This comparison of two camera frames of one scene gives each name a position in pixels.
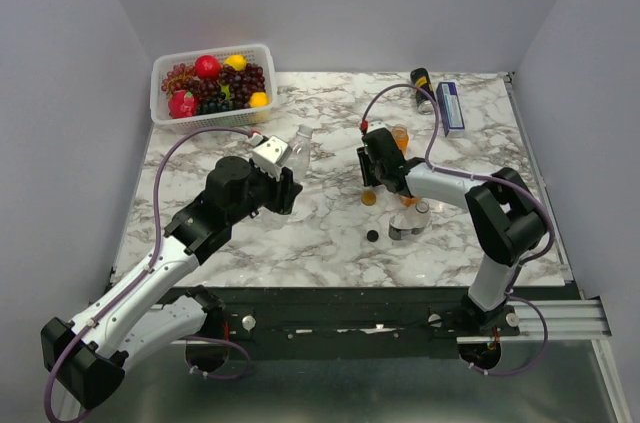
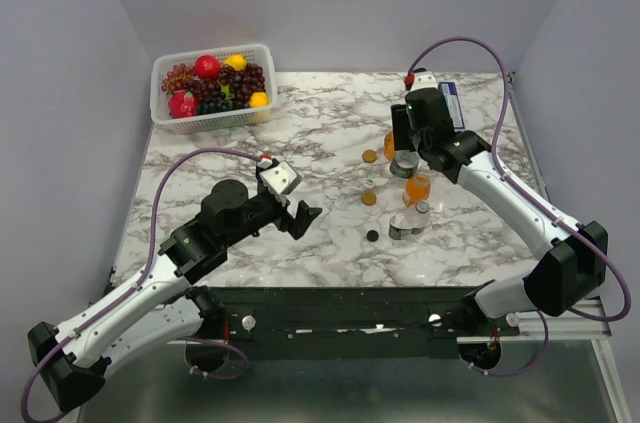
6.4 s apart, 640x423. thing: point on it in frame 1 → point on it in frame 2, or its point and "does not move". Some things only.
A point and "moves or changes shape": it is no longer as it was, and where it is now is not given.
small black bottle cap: (372, 235) does not move
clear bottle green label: (299, 158) moves or changes shape
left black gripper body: (276, 194) → (263, 211)
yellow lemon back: (238, 61) does not move
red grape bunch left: (177, 78) does not move
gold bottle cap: (368, 198) does not move
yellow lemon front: (258, 99) does not move
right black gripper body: (371, 173) → (405, 137)
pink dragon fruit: (182, 104) does not move
